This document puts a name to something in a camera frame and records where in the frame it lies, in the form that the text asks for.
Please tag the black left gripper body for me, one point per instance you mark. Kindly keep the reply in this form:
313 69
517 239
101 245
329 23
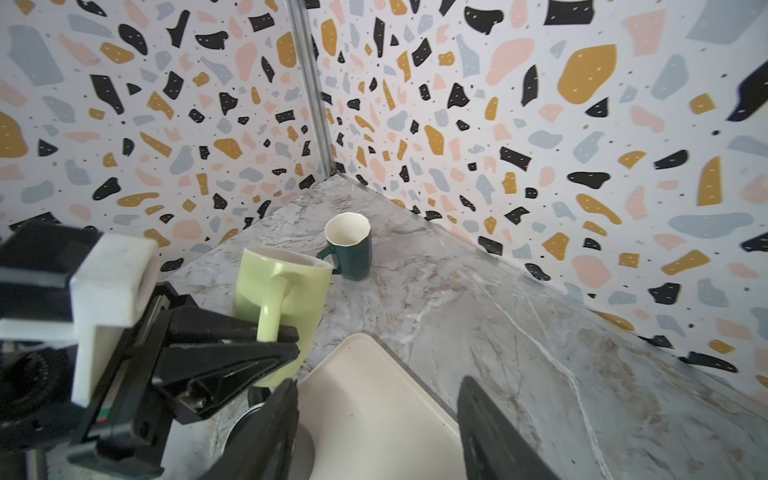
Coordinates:
124 428

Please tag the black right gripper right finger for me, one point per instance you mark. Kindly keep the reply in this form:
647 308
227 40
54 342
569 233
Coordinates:
492 447

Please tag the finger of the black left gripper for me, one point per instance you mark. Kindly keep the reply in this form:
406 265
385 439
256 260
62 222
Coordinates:
189 325
198 380

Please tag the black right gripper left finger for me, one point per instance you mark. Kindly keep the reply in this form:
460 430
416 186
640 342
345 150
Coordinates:
263 442

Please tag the light green mug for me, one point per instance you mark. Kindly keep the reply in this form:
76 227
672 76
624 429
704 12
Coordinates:
278 288

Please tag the dark green mug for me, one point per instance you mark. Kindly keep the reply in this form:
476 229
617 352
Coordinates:
349 242

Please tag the black mug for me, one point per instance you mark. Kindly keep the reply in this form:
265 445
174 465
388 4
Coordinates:
303 458

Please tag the beige plastic tray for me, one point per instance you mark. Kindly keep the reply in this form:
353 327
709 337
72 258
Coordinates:
370 419

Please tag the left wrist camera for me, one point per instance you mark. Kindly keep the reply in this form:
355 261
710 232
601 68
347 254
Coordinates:
108 294

